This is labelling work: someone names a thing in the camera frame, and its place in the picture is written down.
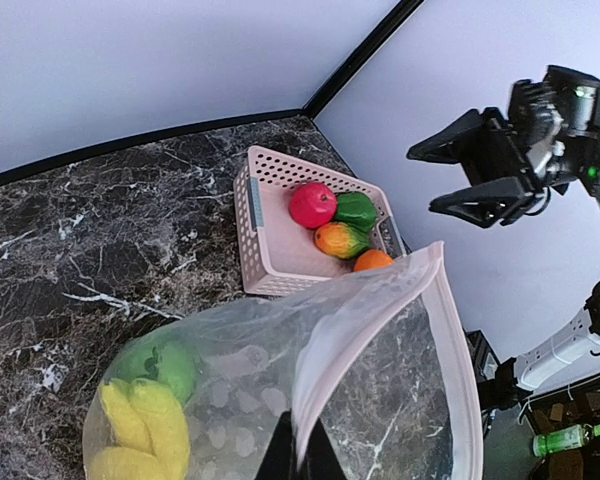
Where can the clear zip top bag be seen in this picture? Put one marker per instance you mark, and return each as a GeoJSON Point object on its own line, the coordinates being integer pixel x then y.
{"type": "Point", "coordinates": [380, 357]}

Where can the green toy watermelon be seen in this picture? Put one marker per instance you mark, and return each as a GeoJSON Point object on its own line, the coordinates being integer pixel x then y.
{"type": "Point", "coordinates": [165, 361]}

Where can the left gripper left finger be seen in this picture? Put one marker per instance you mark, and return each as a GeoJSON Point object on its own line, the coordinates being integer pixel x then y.
{"type": "Point", "coordinates": [279, 461]}

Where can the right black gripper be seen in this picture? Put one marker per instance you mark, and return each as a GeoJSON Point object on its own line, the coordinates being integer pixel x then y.
{"type": "Point", "coordinates": [502, 184]}

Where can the green toy pepper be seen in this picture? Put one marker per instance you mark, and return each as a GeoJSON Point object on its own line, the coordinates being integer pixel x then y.
{"type": "Point", "coordinates": [357, 210]}

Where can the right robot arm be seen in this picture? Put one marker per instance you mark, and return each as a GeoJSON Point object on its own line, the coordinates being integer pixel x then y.
{"type": "Point", "coordinates": [549, 138]}

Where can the pink plastic basket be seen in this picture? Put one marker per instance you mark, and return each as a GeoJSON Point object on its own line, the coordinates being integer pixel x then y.
{"type": "Point", "coordinates": [278, 256]}

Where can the green plastic bottle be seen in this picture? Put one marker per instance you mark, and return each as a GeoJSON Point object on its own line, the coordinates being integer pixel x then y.
{"type": "Point", "coordinates": [570, 438]}

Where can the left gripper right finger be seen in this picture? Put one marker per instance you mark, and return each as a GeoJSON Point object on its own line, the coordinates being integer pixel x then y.
{"type": "Point", "coordinates": [320, 461]}

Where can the orange toy orange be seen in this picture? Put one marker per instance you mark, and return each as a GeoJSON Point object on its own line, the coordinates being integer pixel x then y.
{"type": "Point", "coordinates": [372, 259]}

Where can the red toy apple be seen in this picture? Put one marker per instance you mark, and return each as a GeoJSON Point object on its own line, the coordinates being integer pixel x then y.
{"type": "Point", "coordinates": [313, 205]}

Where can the yellow toy banana bunch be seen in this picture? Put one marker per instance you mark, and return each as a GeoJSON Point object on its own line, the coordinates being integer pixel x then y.
{"type": "Point", "coordinates": [145, 415]}

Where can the yellow toy pear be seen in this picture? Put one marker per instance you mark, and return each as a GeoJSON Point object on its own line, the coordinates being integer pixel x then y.
{"type": "Point", "coordinates": [124, 463]}

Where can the right black frame post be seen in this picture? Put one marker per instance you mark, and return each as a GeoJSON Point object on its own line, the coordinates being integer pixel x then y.
{"type": "Point", "coordinates": [381, 33]}

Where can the orange green toy mango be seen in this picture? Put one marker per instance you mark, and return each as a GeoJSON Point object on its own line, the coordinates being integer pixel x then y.
{"type": "Point", "coordinates": [342, 241]}

